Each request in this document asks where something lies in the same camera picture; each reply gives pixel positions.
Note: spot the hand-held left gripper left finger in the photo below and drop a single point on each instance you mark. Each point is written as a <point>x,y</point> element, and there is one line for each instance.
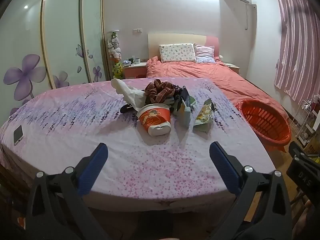
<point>93,165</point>

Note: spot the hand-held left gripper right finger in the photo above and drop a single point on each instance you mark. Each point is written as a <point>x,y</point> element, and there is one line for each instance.
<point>222,165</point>

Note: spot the orange plastic laundry basket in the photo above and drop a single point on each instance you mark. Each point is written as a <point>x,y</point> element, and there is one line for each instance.
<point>270,127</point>

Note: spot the brown striped scarf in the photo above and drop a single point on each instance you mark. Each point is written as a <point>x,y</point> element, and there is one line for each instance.
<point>160,90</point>

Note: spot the yellow green snack packet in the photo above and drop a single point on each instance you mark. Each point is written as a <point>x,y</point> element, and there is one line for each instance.
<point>203,115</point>

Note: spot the black hair clip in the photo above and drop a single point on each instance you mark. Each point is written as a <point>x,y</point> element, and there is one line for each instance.
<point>126,108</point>

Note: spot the orange paper noodle cup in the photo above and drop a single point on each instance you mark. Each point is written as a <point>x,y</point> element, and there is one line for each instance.
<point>152,120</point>

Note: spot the white smartphone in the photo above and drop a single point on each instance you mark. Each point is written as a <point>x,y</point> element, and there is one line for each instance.
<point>18,135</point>

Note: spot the orange duvet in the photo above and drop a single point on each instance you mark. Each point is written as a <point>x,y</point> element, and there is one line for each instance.
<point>212,75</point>

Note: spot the small cream nightstand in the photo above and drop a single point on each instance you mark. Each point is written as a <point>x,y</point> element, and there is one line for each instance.
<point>232,67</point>

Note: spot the pink and white nightstand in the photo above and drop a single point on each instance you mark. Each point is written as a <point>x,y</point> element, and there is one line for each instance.
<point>135,71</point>

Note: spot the pink striped pillow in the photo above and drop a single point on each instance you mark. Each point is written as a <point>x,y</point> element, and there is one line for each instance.
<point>205,54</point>

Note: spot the plush toy column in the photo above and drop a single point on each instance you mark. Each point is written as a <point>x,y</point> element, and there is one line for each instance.
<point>115,50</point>

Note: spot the white floral pillow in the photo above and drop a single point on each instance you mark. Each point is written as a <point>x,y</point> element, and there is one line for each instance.
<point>177,52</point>

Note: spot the pink striped curtain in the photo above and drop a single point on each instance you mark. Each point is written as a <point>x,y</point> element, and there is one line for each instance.
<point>297,47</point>

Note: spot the wardrobe with flower doors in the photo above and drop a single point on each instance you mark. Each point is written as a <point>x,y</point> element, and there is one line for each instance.
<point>57,37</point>

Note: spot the cream and pink headboard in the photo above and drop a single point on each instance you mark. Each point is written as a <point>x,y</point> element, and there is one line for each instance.
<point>175,38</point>

